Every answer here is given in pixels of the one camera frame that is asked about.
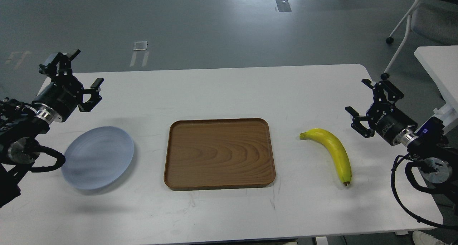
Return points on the yellow banana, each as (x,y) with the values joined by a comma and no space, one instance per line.
(335,148)

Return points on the white shoe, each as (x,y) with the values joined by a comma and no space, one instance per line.
(421,238)

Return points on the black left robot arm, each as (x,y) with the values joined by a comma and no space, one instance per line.
(21,123)

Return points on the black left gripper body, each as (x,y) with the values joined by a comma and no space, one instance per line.
(62,95)

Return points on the white office chair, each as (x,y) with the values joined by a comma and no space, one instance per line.
(435,20)

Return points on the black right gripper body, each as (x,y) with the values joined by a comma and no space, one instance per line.
(388,121)

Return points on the brown wooden tray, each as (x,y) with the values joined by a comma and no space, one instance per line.
(210,154)

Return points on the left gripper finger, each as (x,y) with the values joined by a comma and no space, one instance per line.
(94,96)
(58,66)

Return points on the light blue plate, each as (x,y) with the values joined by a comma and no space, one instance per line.
(97,158)

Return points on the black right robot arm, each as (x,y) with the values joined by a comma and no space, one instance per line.
(433,166)

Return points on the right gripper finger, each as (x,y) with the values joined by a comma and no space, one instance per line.
(384,92)
(356,123)

